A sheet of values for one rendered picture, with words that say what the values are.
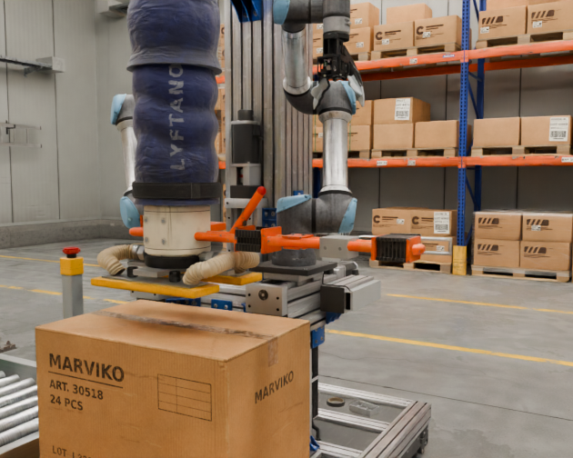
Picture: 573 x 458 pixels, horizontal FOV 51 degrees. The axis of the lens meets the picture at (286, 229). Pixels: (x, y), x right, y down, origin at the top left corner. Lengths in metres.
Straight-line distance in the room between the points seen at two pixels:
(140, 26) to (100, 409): 0.93
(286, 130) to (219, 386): 1.16
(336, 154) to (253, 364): 0.89
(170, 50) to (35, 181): 11.58
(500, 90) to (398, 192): 2.22
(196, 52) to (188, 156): 0.25
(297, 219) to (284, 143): 0.37
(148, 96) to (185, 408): 0.74
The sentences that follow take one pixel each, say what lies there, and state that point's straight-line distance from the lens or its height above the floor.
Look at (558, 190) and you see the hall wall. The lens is 9.71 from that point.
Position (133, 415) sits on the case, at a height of 0.77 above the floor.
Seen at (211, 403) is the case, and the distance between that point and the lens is 1.37.
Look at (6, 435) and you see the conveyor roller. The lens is 2.13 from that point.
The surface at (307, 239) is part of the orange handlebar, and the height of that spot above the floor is 1.19.
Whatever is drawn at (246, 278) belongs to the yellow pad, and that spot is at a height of 1.07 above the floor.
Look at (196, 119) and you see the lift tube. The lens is 1.51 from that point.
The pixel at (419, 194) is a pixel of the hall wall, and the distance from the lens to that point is 10.11.
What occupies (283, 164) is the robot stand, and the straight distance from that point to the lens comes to 2.21.
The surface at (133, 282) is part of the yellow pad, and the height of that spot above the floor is 1.07.
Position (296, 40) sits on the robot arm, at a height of 1.74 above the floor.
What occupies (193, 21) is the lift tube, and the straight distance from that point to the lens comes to 1.53.
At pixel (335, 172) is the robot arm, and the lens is 2.02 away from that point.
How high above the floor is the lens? 1.33
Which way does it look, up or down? 5 degrees down
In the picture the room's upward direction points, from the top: straight up
